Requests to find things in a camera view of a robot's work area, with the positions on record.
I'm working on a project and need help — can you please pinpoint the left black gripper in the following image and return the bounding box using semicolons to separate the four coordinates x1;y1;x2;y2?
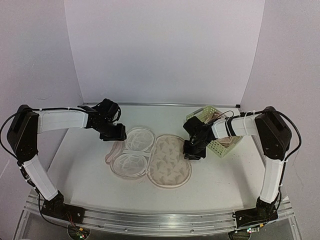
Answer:
94;120;127;142

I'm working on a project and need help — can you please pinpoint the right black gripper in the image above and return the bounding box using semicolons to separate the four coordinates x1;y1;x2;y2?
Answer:
183;137;210;161

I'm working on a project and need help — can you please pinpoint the pale yellow plastic basket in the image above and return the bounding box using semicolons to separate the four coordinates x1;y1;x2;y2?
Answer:
185;105;243;158

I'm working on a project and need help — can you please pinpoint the pink bra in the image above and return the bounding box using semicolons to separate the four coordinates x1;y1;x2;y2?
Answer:
207;111;242;153

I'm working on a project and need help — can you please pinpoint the floral mesh laundry bag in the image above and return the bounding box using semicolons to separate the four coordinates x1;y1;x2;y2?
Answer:
105;127;192;189

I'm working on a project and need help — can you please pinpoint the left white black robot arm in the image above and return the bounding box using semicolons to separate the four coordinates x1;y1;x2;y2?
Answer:
6;98;127;219

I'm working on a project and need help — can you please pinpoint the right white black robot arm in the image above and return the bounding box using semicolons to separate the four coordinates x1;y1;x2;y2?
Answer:
183;106;292;222

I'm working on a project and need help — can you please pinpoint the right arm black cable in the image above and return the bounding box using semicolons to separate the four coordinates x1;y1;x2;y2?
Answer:
212;109;303;161

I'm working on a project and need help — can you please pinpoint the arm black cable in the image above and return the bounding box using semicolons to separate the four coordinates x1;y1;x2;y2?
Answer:
212;109;303;161
0;112;43;196

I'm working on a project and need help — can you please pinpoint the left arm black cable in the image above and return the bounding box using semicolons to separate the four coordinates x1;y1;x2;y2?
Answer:
0;112;43;196

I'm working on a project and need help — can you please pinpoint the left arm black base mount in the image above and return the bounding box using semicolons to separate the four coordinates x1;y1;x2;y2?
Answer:
40;191;85;224

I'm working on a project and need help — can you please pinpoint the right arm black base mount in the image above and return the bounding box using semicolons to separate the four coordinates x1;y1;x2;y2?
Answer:
232;198;278;230

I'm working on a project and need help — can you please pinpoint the aluminium front rail frame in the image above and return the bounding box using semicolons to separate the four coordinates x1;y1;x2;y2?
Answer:
13;190;302;240

